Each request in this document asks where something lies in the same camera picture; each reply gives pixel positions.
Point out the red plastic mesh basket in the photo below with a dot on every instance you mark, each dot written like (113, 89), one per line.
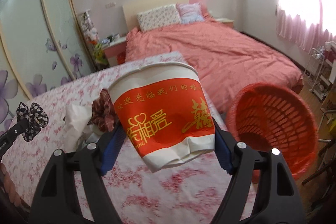
(267, 116)

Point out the black floral scrunchie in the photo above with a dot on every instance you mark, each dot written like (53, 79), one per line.
(35, 116)

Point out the hanging plush toy organizer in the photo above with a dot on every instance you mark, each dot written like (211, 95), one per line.
(92, 40)

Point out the far pink nightstand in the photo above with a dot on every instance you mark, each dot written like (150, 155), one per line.
(227, 22)

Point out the salmon pink duvet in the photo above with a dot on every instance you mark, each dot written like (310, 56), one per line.
(225, 59)

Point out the red white paper cup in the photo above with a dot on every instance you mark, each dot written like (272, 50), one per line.
(164, 113)

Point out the pink white nightstand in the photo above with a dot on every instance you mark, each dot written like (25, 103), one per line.
(115, 52)

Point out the floral white pillow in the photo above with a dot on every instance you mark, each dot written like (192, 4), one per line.
(158, 17)

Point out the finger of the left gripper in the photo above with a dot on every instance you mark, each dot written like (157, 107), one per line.
(9, 137)

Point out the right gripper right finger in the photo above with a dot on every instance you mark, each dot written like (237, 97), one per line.
(277, 198)

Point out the flower print sliding wardrobe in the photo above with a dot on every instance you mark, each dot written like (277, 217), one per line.
(41, 49)

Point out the pink window curtain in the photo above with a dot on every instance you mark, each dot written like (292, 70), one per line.
(307, 23)

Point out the white wire rack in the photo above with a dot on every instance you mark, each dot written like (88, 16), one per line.
(319, 72)

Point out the beige pink headboard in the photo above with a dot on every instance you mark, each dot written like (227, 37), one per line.
(132, 8)

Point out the left hand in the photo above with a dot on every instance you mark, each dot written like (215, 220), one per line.
(10, 187)

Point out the striped pink pillow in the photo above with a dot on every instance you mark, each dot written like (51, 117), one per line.
(190, 13)

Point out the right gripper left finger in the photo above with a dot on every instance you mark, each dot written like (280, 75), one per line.
(71, 188)

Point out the crumpled white tissue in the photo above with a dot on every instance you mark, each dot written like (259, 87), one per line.
(78, 132)

